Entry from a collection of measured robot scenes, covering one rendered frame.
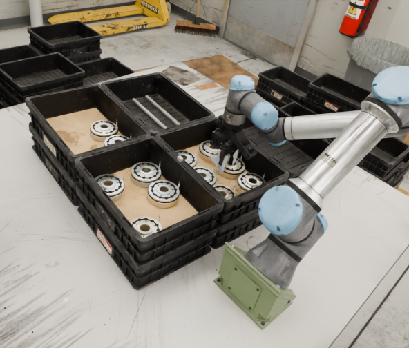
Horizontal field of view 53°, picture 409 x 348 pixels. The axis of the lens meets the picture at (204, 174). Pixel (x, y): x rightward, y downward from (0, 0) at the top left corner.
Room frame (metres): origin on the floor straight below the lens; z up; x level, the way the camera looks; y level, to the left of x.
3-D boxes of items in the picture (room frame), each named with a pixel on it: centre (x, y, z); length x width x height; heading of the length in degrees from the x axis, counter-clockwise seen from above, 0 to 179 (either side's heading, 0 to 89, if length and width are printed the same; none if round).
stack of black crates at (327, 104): (2.66, -0.81, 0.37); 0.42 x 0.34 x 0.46; 54
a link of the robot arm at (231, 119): (1.19, -0.06, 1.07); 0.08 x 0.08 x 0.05
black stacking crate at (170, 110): (1.44, 0.25, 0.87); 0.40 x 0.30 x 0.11; 46
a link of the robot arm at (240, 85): (1.19, -0.06, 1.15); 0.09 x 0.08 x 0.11; 40
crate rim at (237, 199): (1.16, -0.04, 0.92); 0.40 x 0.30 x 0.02; 46
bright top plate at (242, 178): (1.13, -0.17, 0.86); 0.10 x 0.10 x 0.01
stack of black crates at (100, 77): (2.41, 0.80, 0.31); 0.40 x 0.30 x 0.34; 144
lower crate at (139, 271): (0.94, 0.16, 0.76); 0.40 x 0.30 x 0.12; 46
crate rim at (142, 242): (0.94, 0.16, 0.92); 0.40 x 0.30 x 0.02; 46
